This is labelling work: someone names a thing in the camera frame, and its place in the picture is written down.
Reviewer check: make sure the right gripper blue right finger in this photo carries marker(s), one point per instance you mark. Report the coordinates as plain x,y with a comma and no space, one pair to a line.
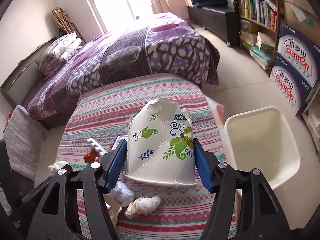
205,163

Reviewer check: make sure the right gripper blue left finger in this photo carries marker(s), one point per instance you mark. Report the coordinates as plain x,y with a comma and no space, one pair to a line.
113,163

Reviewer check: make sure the orange peel piece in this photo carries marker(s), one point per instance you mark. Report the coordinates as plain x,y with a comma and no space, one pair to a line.
91,155

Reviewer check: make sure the white floral paper cup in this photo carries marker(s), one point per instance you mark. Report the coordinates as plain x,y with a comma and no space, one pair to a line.
160,148

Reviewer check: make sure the cream plastic trash bin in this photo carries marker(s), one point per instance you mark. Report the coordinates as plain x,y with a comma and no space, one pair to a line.
263,139

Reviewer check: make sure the crumpled white paper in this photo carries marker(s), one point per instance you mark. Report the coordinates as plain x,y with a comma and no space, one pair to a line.
122,194

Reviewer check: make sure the white foam comb strip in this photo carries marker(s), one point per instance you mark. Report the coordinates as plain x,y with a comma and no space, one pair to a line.
98,147

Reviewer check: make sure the crumpled tissue orange stained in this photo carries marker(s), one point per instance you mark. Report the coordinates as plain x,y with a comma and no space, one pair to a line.
142,206

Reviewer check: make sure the patterned pink tablecloth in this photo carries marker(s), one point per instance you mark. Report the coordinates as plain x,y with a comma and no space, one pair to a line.
106,112

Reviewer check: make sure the crumpled white tissue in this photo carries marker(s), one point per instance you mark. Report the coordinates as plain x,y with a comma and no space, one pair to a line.
56,166

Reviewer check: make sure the grey checked cloth cover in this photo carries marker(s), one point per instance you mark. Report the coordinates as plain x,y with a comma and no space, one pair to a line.
24,138

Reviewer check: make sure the lower blue Ganten box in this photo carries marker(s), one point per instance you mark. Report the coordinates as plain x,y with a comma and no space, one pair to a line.
291,84

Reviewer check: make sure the blue ganten box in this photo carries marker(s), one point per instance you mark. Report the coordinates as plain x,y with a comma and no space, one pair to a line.
300,51
291,84

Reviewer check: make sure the purple patterned bed quilt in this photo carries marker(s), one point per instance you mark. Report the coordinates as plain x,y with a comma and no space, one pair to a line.
164,43

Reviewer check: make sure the dark grey bed headboard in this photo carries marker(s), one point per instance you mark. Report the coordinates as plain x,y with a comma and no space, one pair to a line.
26,79

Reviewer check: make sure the folded white floral duvet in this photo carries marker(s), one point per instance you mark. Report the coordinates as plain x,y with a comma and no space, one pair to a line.
59,53

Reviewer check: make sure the dark storage bench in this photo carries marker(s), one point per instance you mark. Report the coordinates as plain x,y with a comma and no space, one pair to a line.
221,21

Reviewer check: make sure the upper blue Ganten box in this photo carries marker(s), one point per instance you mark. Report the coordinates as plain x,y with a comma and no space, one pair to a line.
300,51

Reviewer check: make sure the plaid folding chair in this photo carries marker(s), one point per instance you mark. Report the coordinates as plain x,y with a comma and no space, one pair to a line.
64,25

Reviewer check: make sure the window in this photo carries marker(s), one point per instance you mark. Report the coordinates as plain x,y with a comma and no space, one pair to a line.
118,14

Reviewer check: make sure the wooden bookshelf with books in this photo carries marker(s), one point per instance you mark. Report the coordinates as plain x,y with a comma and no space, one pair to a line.
266,15

